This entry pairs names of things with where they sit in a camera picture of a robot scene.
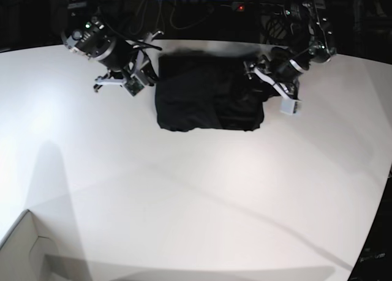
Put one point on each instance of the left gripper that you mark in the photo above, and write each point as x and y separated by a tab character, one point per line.
281	71

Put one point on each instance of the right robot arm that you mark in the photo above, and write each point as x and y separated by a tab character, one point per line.
90	34

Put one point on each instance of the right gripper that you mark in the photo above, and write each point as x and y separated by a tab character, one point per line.
128	65

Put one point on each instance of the black long-sleeve t-shirt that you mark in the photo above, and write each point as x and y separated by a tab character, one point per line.
197	90

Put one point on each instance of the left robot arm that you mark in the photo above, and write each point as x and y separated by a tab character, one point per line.
299	34

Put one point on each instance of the black power strip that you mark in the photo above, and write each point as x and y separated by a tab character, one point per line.
257	7

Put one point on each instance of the white cardboard box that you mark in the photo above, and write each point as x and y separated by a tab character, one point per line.
25	255

